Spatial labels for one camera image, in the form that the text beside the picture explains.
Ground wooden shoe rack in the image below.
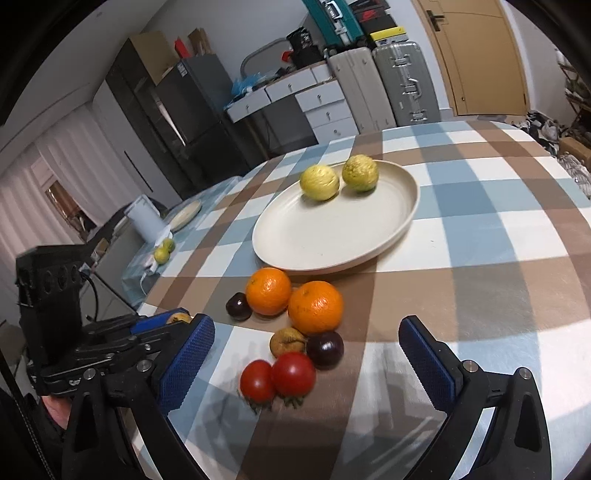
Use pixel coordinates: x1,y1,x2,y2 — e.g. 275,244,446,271
556,48,591,144

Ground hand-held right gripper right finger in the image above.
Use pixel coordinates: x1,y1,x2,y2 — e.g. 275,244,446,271
398,315,552,480

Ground beige suitcase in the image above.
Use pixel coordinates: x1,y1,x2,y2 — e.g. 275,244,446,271
328,47,394,133

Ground cream round plate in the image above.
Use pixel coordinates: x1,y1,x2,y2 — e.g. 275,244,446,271
252,159,419,276

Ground grey arched frame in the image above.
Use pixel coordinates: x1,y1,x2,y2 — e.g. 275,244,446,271
240,39,296,80

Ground round wooden board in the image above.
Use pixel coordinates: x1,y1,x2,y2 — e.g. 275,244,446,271
165,201,203,232

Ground large orange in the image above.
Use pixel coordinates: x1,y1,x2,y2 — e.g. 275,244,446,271
288,281,345,336

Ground silver suitcase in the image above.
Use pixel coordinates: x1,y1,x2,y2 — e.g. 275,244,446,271
373,41,440,126

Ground red tomato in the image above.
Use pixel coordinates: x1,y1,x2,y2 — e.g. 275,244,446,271
239,359,277,412
271,352,317,408

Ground dark tall cabinet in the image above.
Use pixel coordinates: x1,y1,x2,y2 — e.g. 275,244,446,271
106,39,197,200

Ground white desk with drawers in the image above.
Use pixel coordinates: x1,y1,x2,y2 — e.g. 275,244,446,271
225,62,359,154

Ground smooth yellow guava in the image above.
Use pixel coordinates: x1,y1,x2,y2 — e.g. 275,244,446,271
300,165,341,201

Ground teal suitcase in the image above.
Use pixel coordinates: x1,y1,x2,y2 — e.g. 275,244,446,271
302,0,359,48

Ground scattered sneakers pile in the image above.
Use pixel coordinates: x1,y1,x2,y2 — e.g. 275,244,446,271
512,110,591,198

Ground dark grey fridge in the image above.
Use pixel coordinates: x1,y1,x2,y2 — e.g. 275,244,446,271
154,54,251,185

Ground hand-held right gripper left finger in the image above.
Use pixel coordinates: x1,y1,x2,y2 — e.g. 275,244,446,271
61,314,216,480

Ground small brown cardboard box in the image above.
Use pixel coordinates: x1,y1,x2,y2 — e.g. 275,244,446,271
560,137,590,160

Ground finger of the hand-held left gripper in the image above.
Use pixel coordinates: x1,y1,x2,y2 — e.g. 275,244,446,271
84,308,191,337
75,323,186,373

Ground bumpy green yellow guava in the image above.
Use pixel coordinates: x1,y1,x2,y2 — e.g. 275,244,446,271
342,155,380,193

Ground black bag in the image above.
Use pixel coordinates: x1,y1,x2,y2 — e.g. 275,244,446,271
286,28,324,68

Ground white curtain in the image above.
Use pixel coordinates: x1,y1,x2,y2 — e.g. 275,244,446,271
0,111,139,301

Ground yellow black shoe box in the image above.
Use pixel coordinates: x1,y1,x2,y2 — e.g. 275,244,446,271
369,27,408,45

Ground tan wooden door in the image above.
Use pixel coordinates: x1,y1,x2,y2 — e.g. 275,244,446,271
412,0,530,117

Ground checked tablecloth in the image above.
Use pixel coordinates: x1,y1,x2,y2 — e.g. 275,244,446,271
122,121,591,480

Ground black chair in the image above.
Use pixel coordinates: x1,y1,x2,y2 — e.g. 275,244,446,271
85,208,134,260

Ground flat brown cardboard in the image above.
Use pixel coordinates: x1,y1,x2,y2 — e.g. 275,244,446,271
188,28,211,57

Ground small orange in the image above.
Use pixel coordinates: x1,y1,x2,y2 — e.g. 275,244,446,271
245,267,293,317

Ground tan cardboard box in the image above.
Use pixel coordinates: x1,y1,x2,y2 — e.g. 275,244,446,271
130,31,179,85

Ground red black shoe box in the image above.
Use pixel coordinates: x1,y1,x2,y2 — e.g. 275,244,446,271
355,7,399,34

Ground blue plastic bags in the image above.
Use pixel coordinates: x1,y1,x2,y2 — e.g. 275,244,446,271
231,74,269,96

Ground person's left forearm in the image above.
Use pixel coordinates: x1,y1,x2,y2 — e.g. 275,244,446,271
0,388,70,480

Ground dark purple plum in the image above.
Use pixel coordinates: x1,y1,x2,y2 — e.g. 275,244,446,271
306,330,345,370
225,292,253,320

